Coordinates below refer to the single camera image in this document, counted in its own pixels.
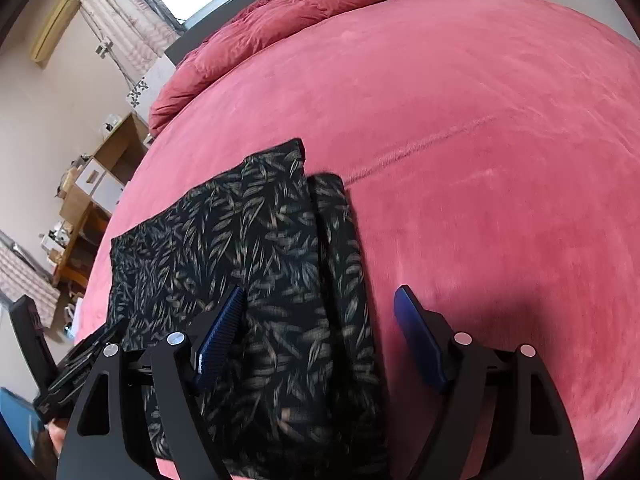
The dark grey headboard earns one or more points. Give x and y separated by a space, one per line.
200 35

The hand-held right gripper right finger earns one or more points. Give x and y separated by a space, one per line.
420 335

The checked cloth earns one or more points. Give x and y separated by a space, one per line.
25 280

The white flower-print board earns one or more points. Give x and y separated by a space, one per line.
150 82

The white drawer box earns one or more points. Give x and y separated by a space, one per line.
90 175
107 195

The patterned curtain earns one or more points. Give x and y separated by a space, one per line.
115 15

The wooden desk with clutter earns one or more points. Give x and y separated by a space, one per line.
120 145

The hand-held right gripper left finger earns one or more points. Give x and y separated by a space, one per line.
220 330

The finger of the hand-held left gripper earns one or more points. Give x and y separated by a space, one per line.
95 337

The black leaf-print pants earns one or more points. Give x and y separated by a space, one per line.
280 240

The pink bed sheet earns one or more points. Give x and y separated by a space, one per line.
475 160

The wall socket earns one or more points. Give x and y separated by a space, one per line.
105 47

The blue flat object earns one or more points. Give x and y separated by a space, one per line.
17 425

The red duvet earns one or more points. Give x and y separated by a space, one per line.
300 5

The yellowed air conditioner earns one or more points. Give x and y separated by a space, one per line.
52 30

